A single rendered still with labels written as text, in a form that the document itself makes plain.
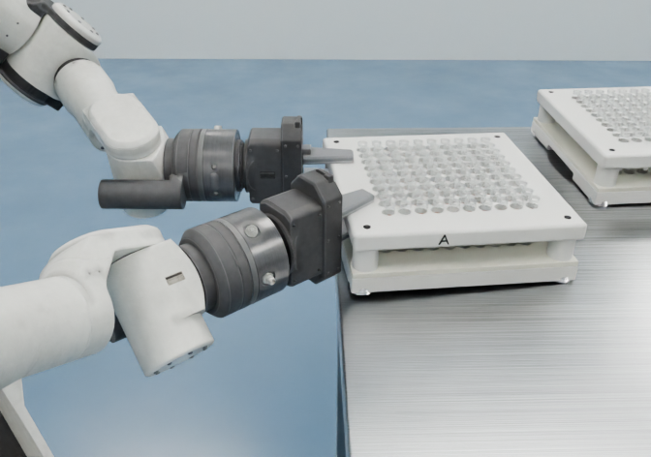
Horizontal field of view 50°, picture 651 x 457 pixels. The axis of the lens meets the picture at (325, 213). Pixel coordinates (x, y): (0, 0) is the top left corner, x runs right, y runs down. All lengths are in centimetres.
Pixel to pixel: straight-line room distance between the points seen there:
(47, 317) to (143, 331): 11
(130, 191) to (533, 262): 45
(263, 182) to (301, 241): 17
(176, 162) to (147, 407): 112
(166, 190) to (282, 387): 112
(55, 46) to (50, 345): 58
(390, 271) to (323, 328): 133
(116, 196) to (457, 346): 41
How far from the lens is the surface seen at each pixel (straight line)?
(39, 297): 52
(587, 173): 98
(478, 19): 436
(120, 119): 85
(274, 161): 81
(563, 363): 69
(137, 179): 85
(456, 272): 74
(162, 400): 187
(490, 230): 72
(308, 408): 180
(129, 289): 61
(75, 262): 56
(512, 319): 72
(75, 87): 98
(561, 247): 77
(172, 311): 60
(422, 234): 70
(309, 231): 67
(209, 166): 81
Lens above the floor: 128
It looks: 30 degrees down
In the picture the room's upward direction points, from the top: straight up
